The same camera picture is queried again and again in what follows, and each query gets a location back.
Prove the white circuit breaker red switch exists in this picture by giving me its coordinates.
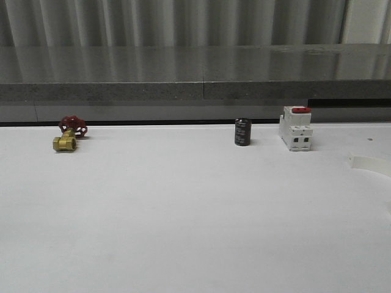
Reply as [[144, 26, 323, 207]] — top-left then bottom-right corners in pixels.
[[279, 106, 313, 151]]

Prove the brass valve red handwheel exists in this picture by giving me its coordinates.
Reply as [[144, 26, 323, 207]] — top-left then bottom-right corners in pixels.
[[53, 115, 87, 151]]

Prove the black cylindrical capacitor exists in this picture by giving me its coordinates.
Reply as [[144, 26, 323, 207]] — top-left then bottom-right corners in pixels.
[[235, 118, 252, 147]]

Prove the grey pleated curtain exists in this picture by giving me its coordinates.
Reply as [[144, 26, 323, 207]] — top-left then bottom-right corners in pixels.
[[1, 1, 347, 46]]

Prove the grey stone countertop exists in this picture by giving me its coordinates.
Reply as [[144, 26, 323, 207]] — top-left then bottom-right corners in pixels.
[[0, 43, 391, 102]]

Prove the white half pipe clamp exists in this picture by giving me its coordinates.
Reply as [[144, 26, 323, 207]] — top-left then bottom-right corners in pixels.
[[348, 155, 391, 177]]

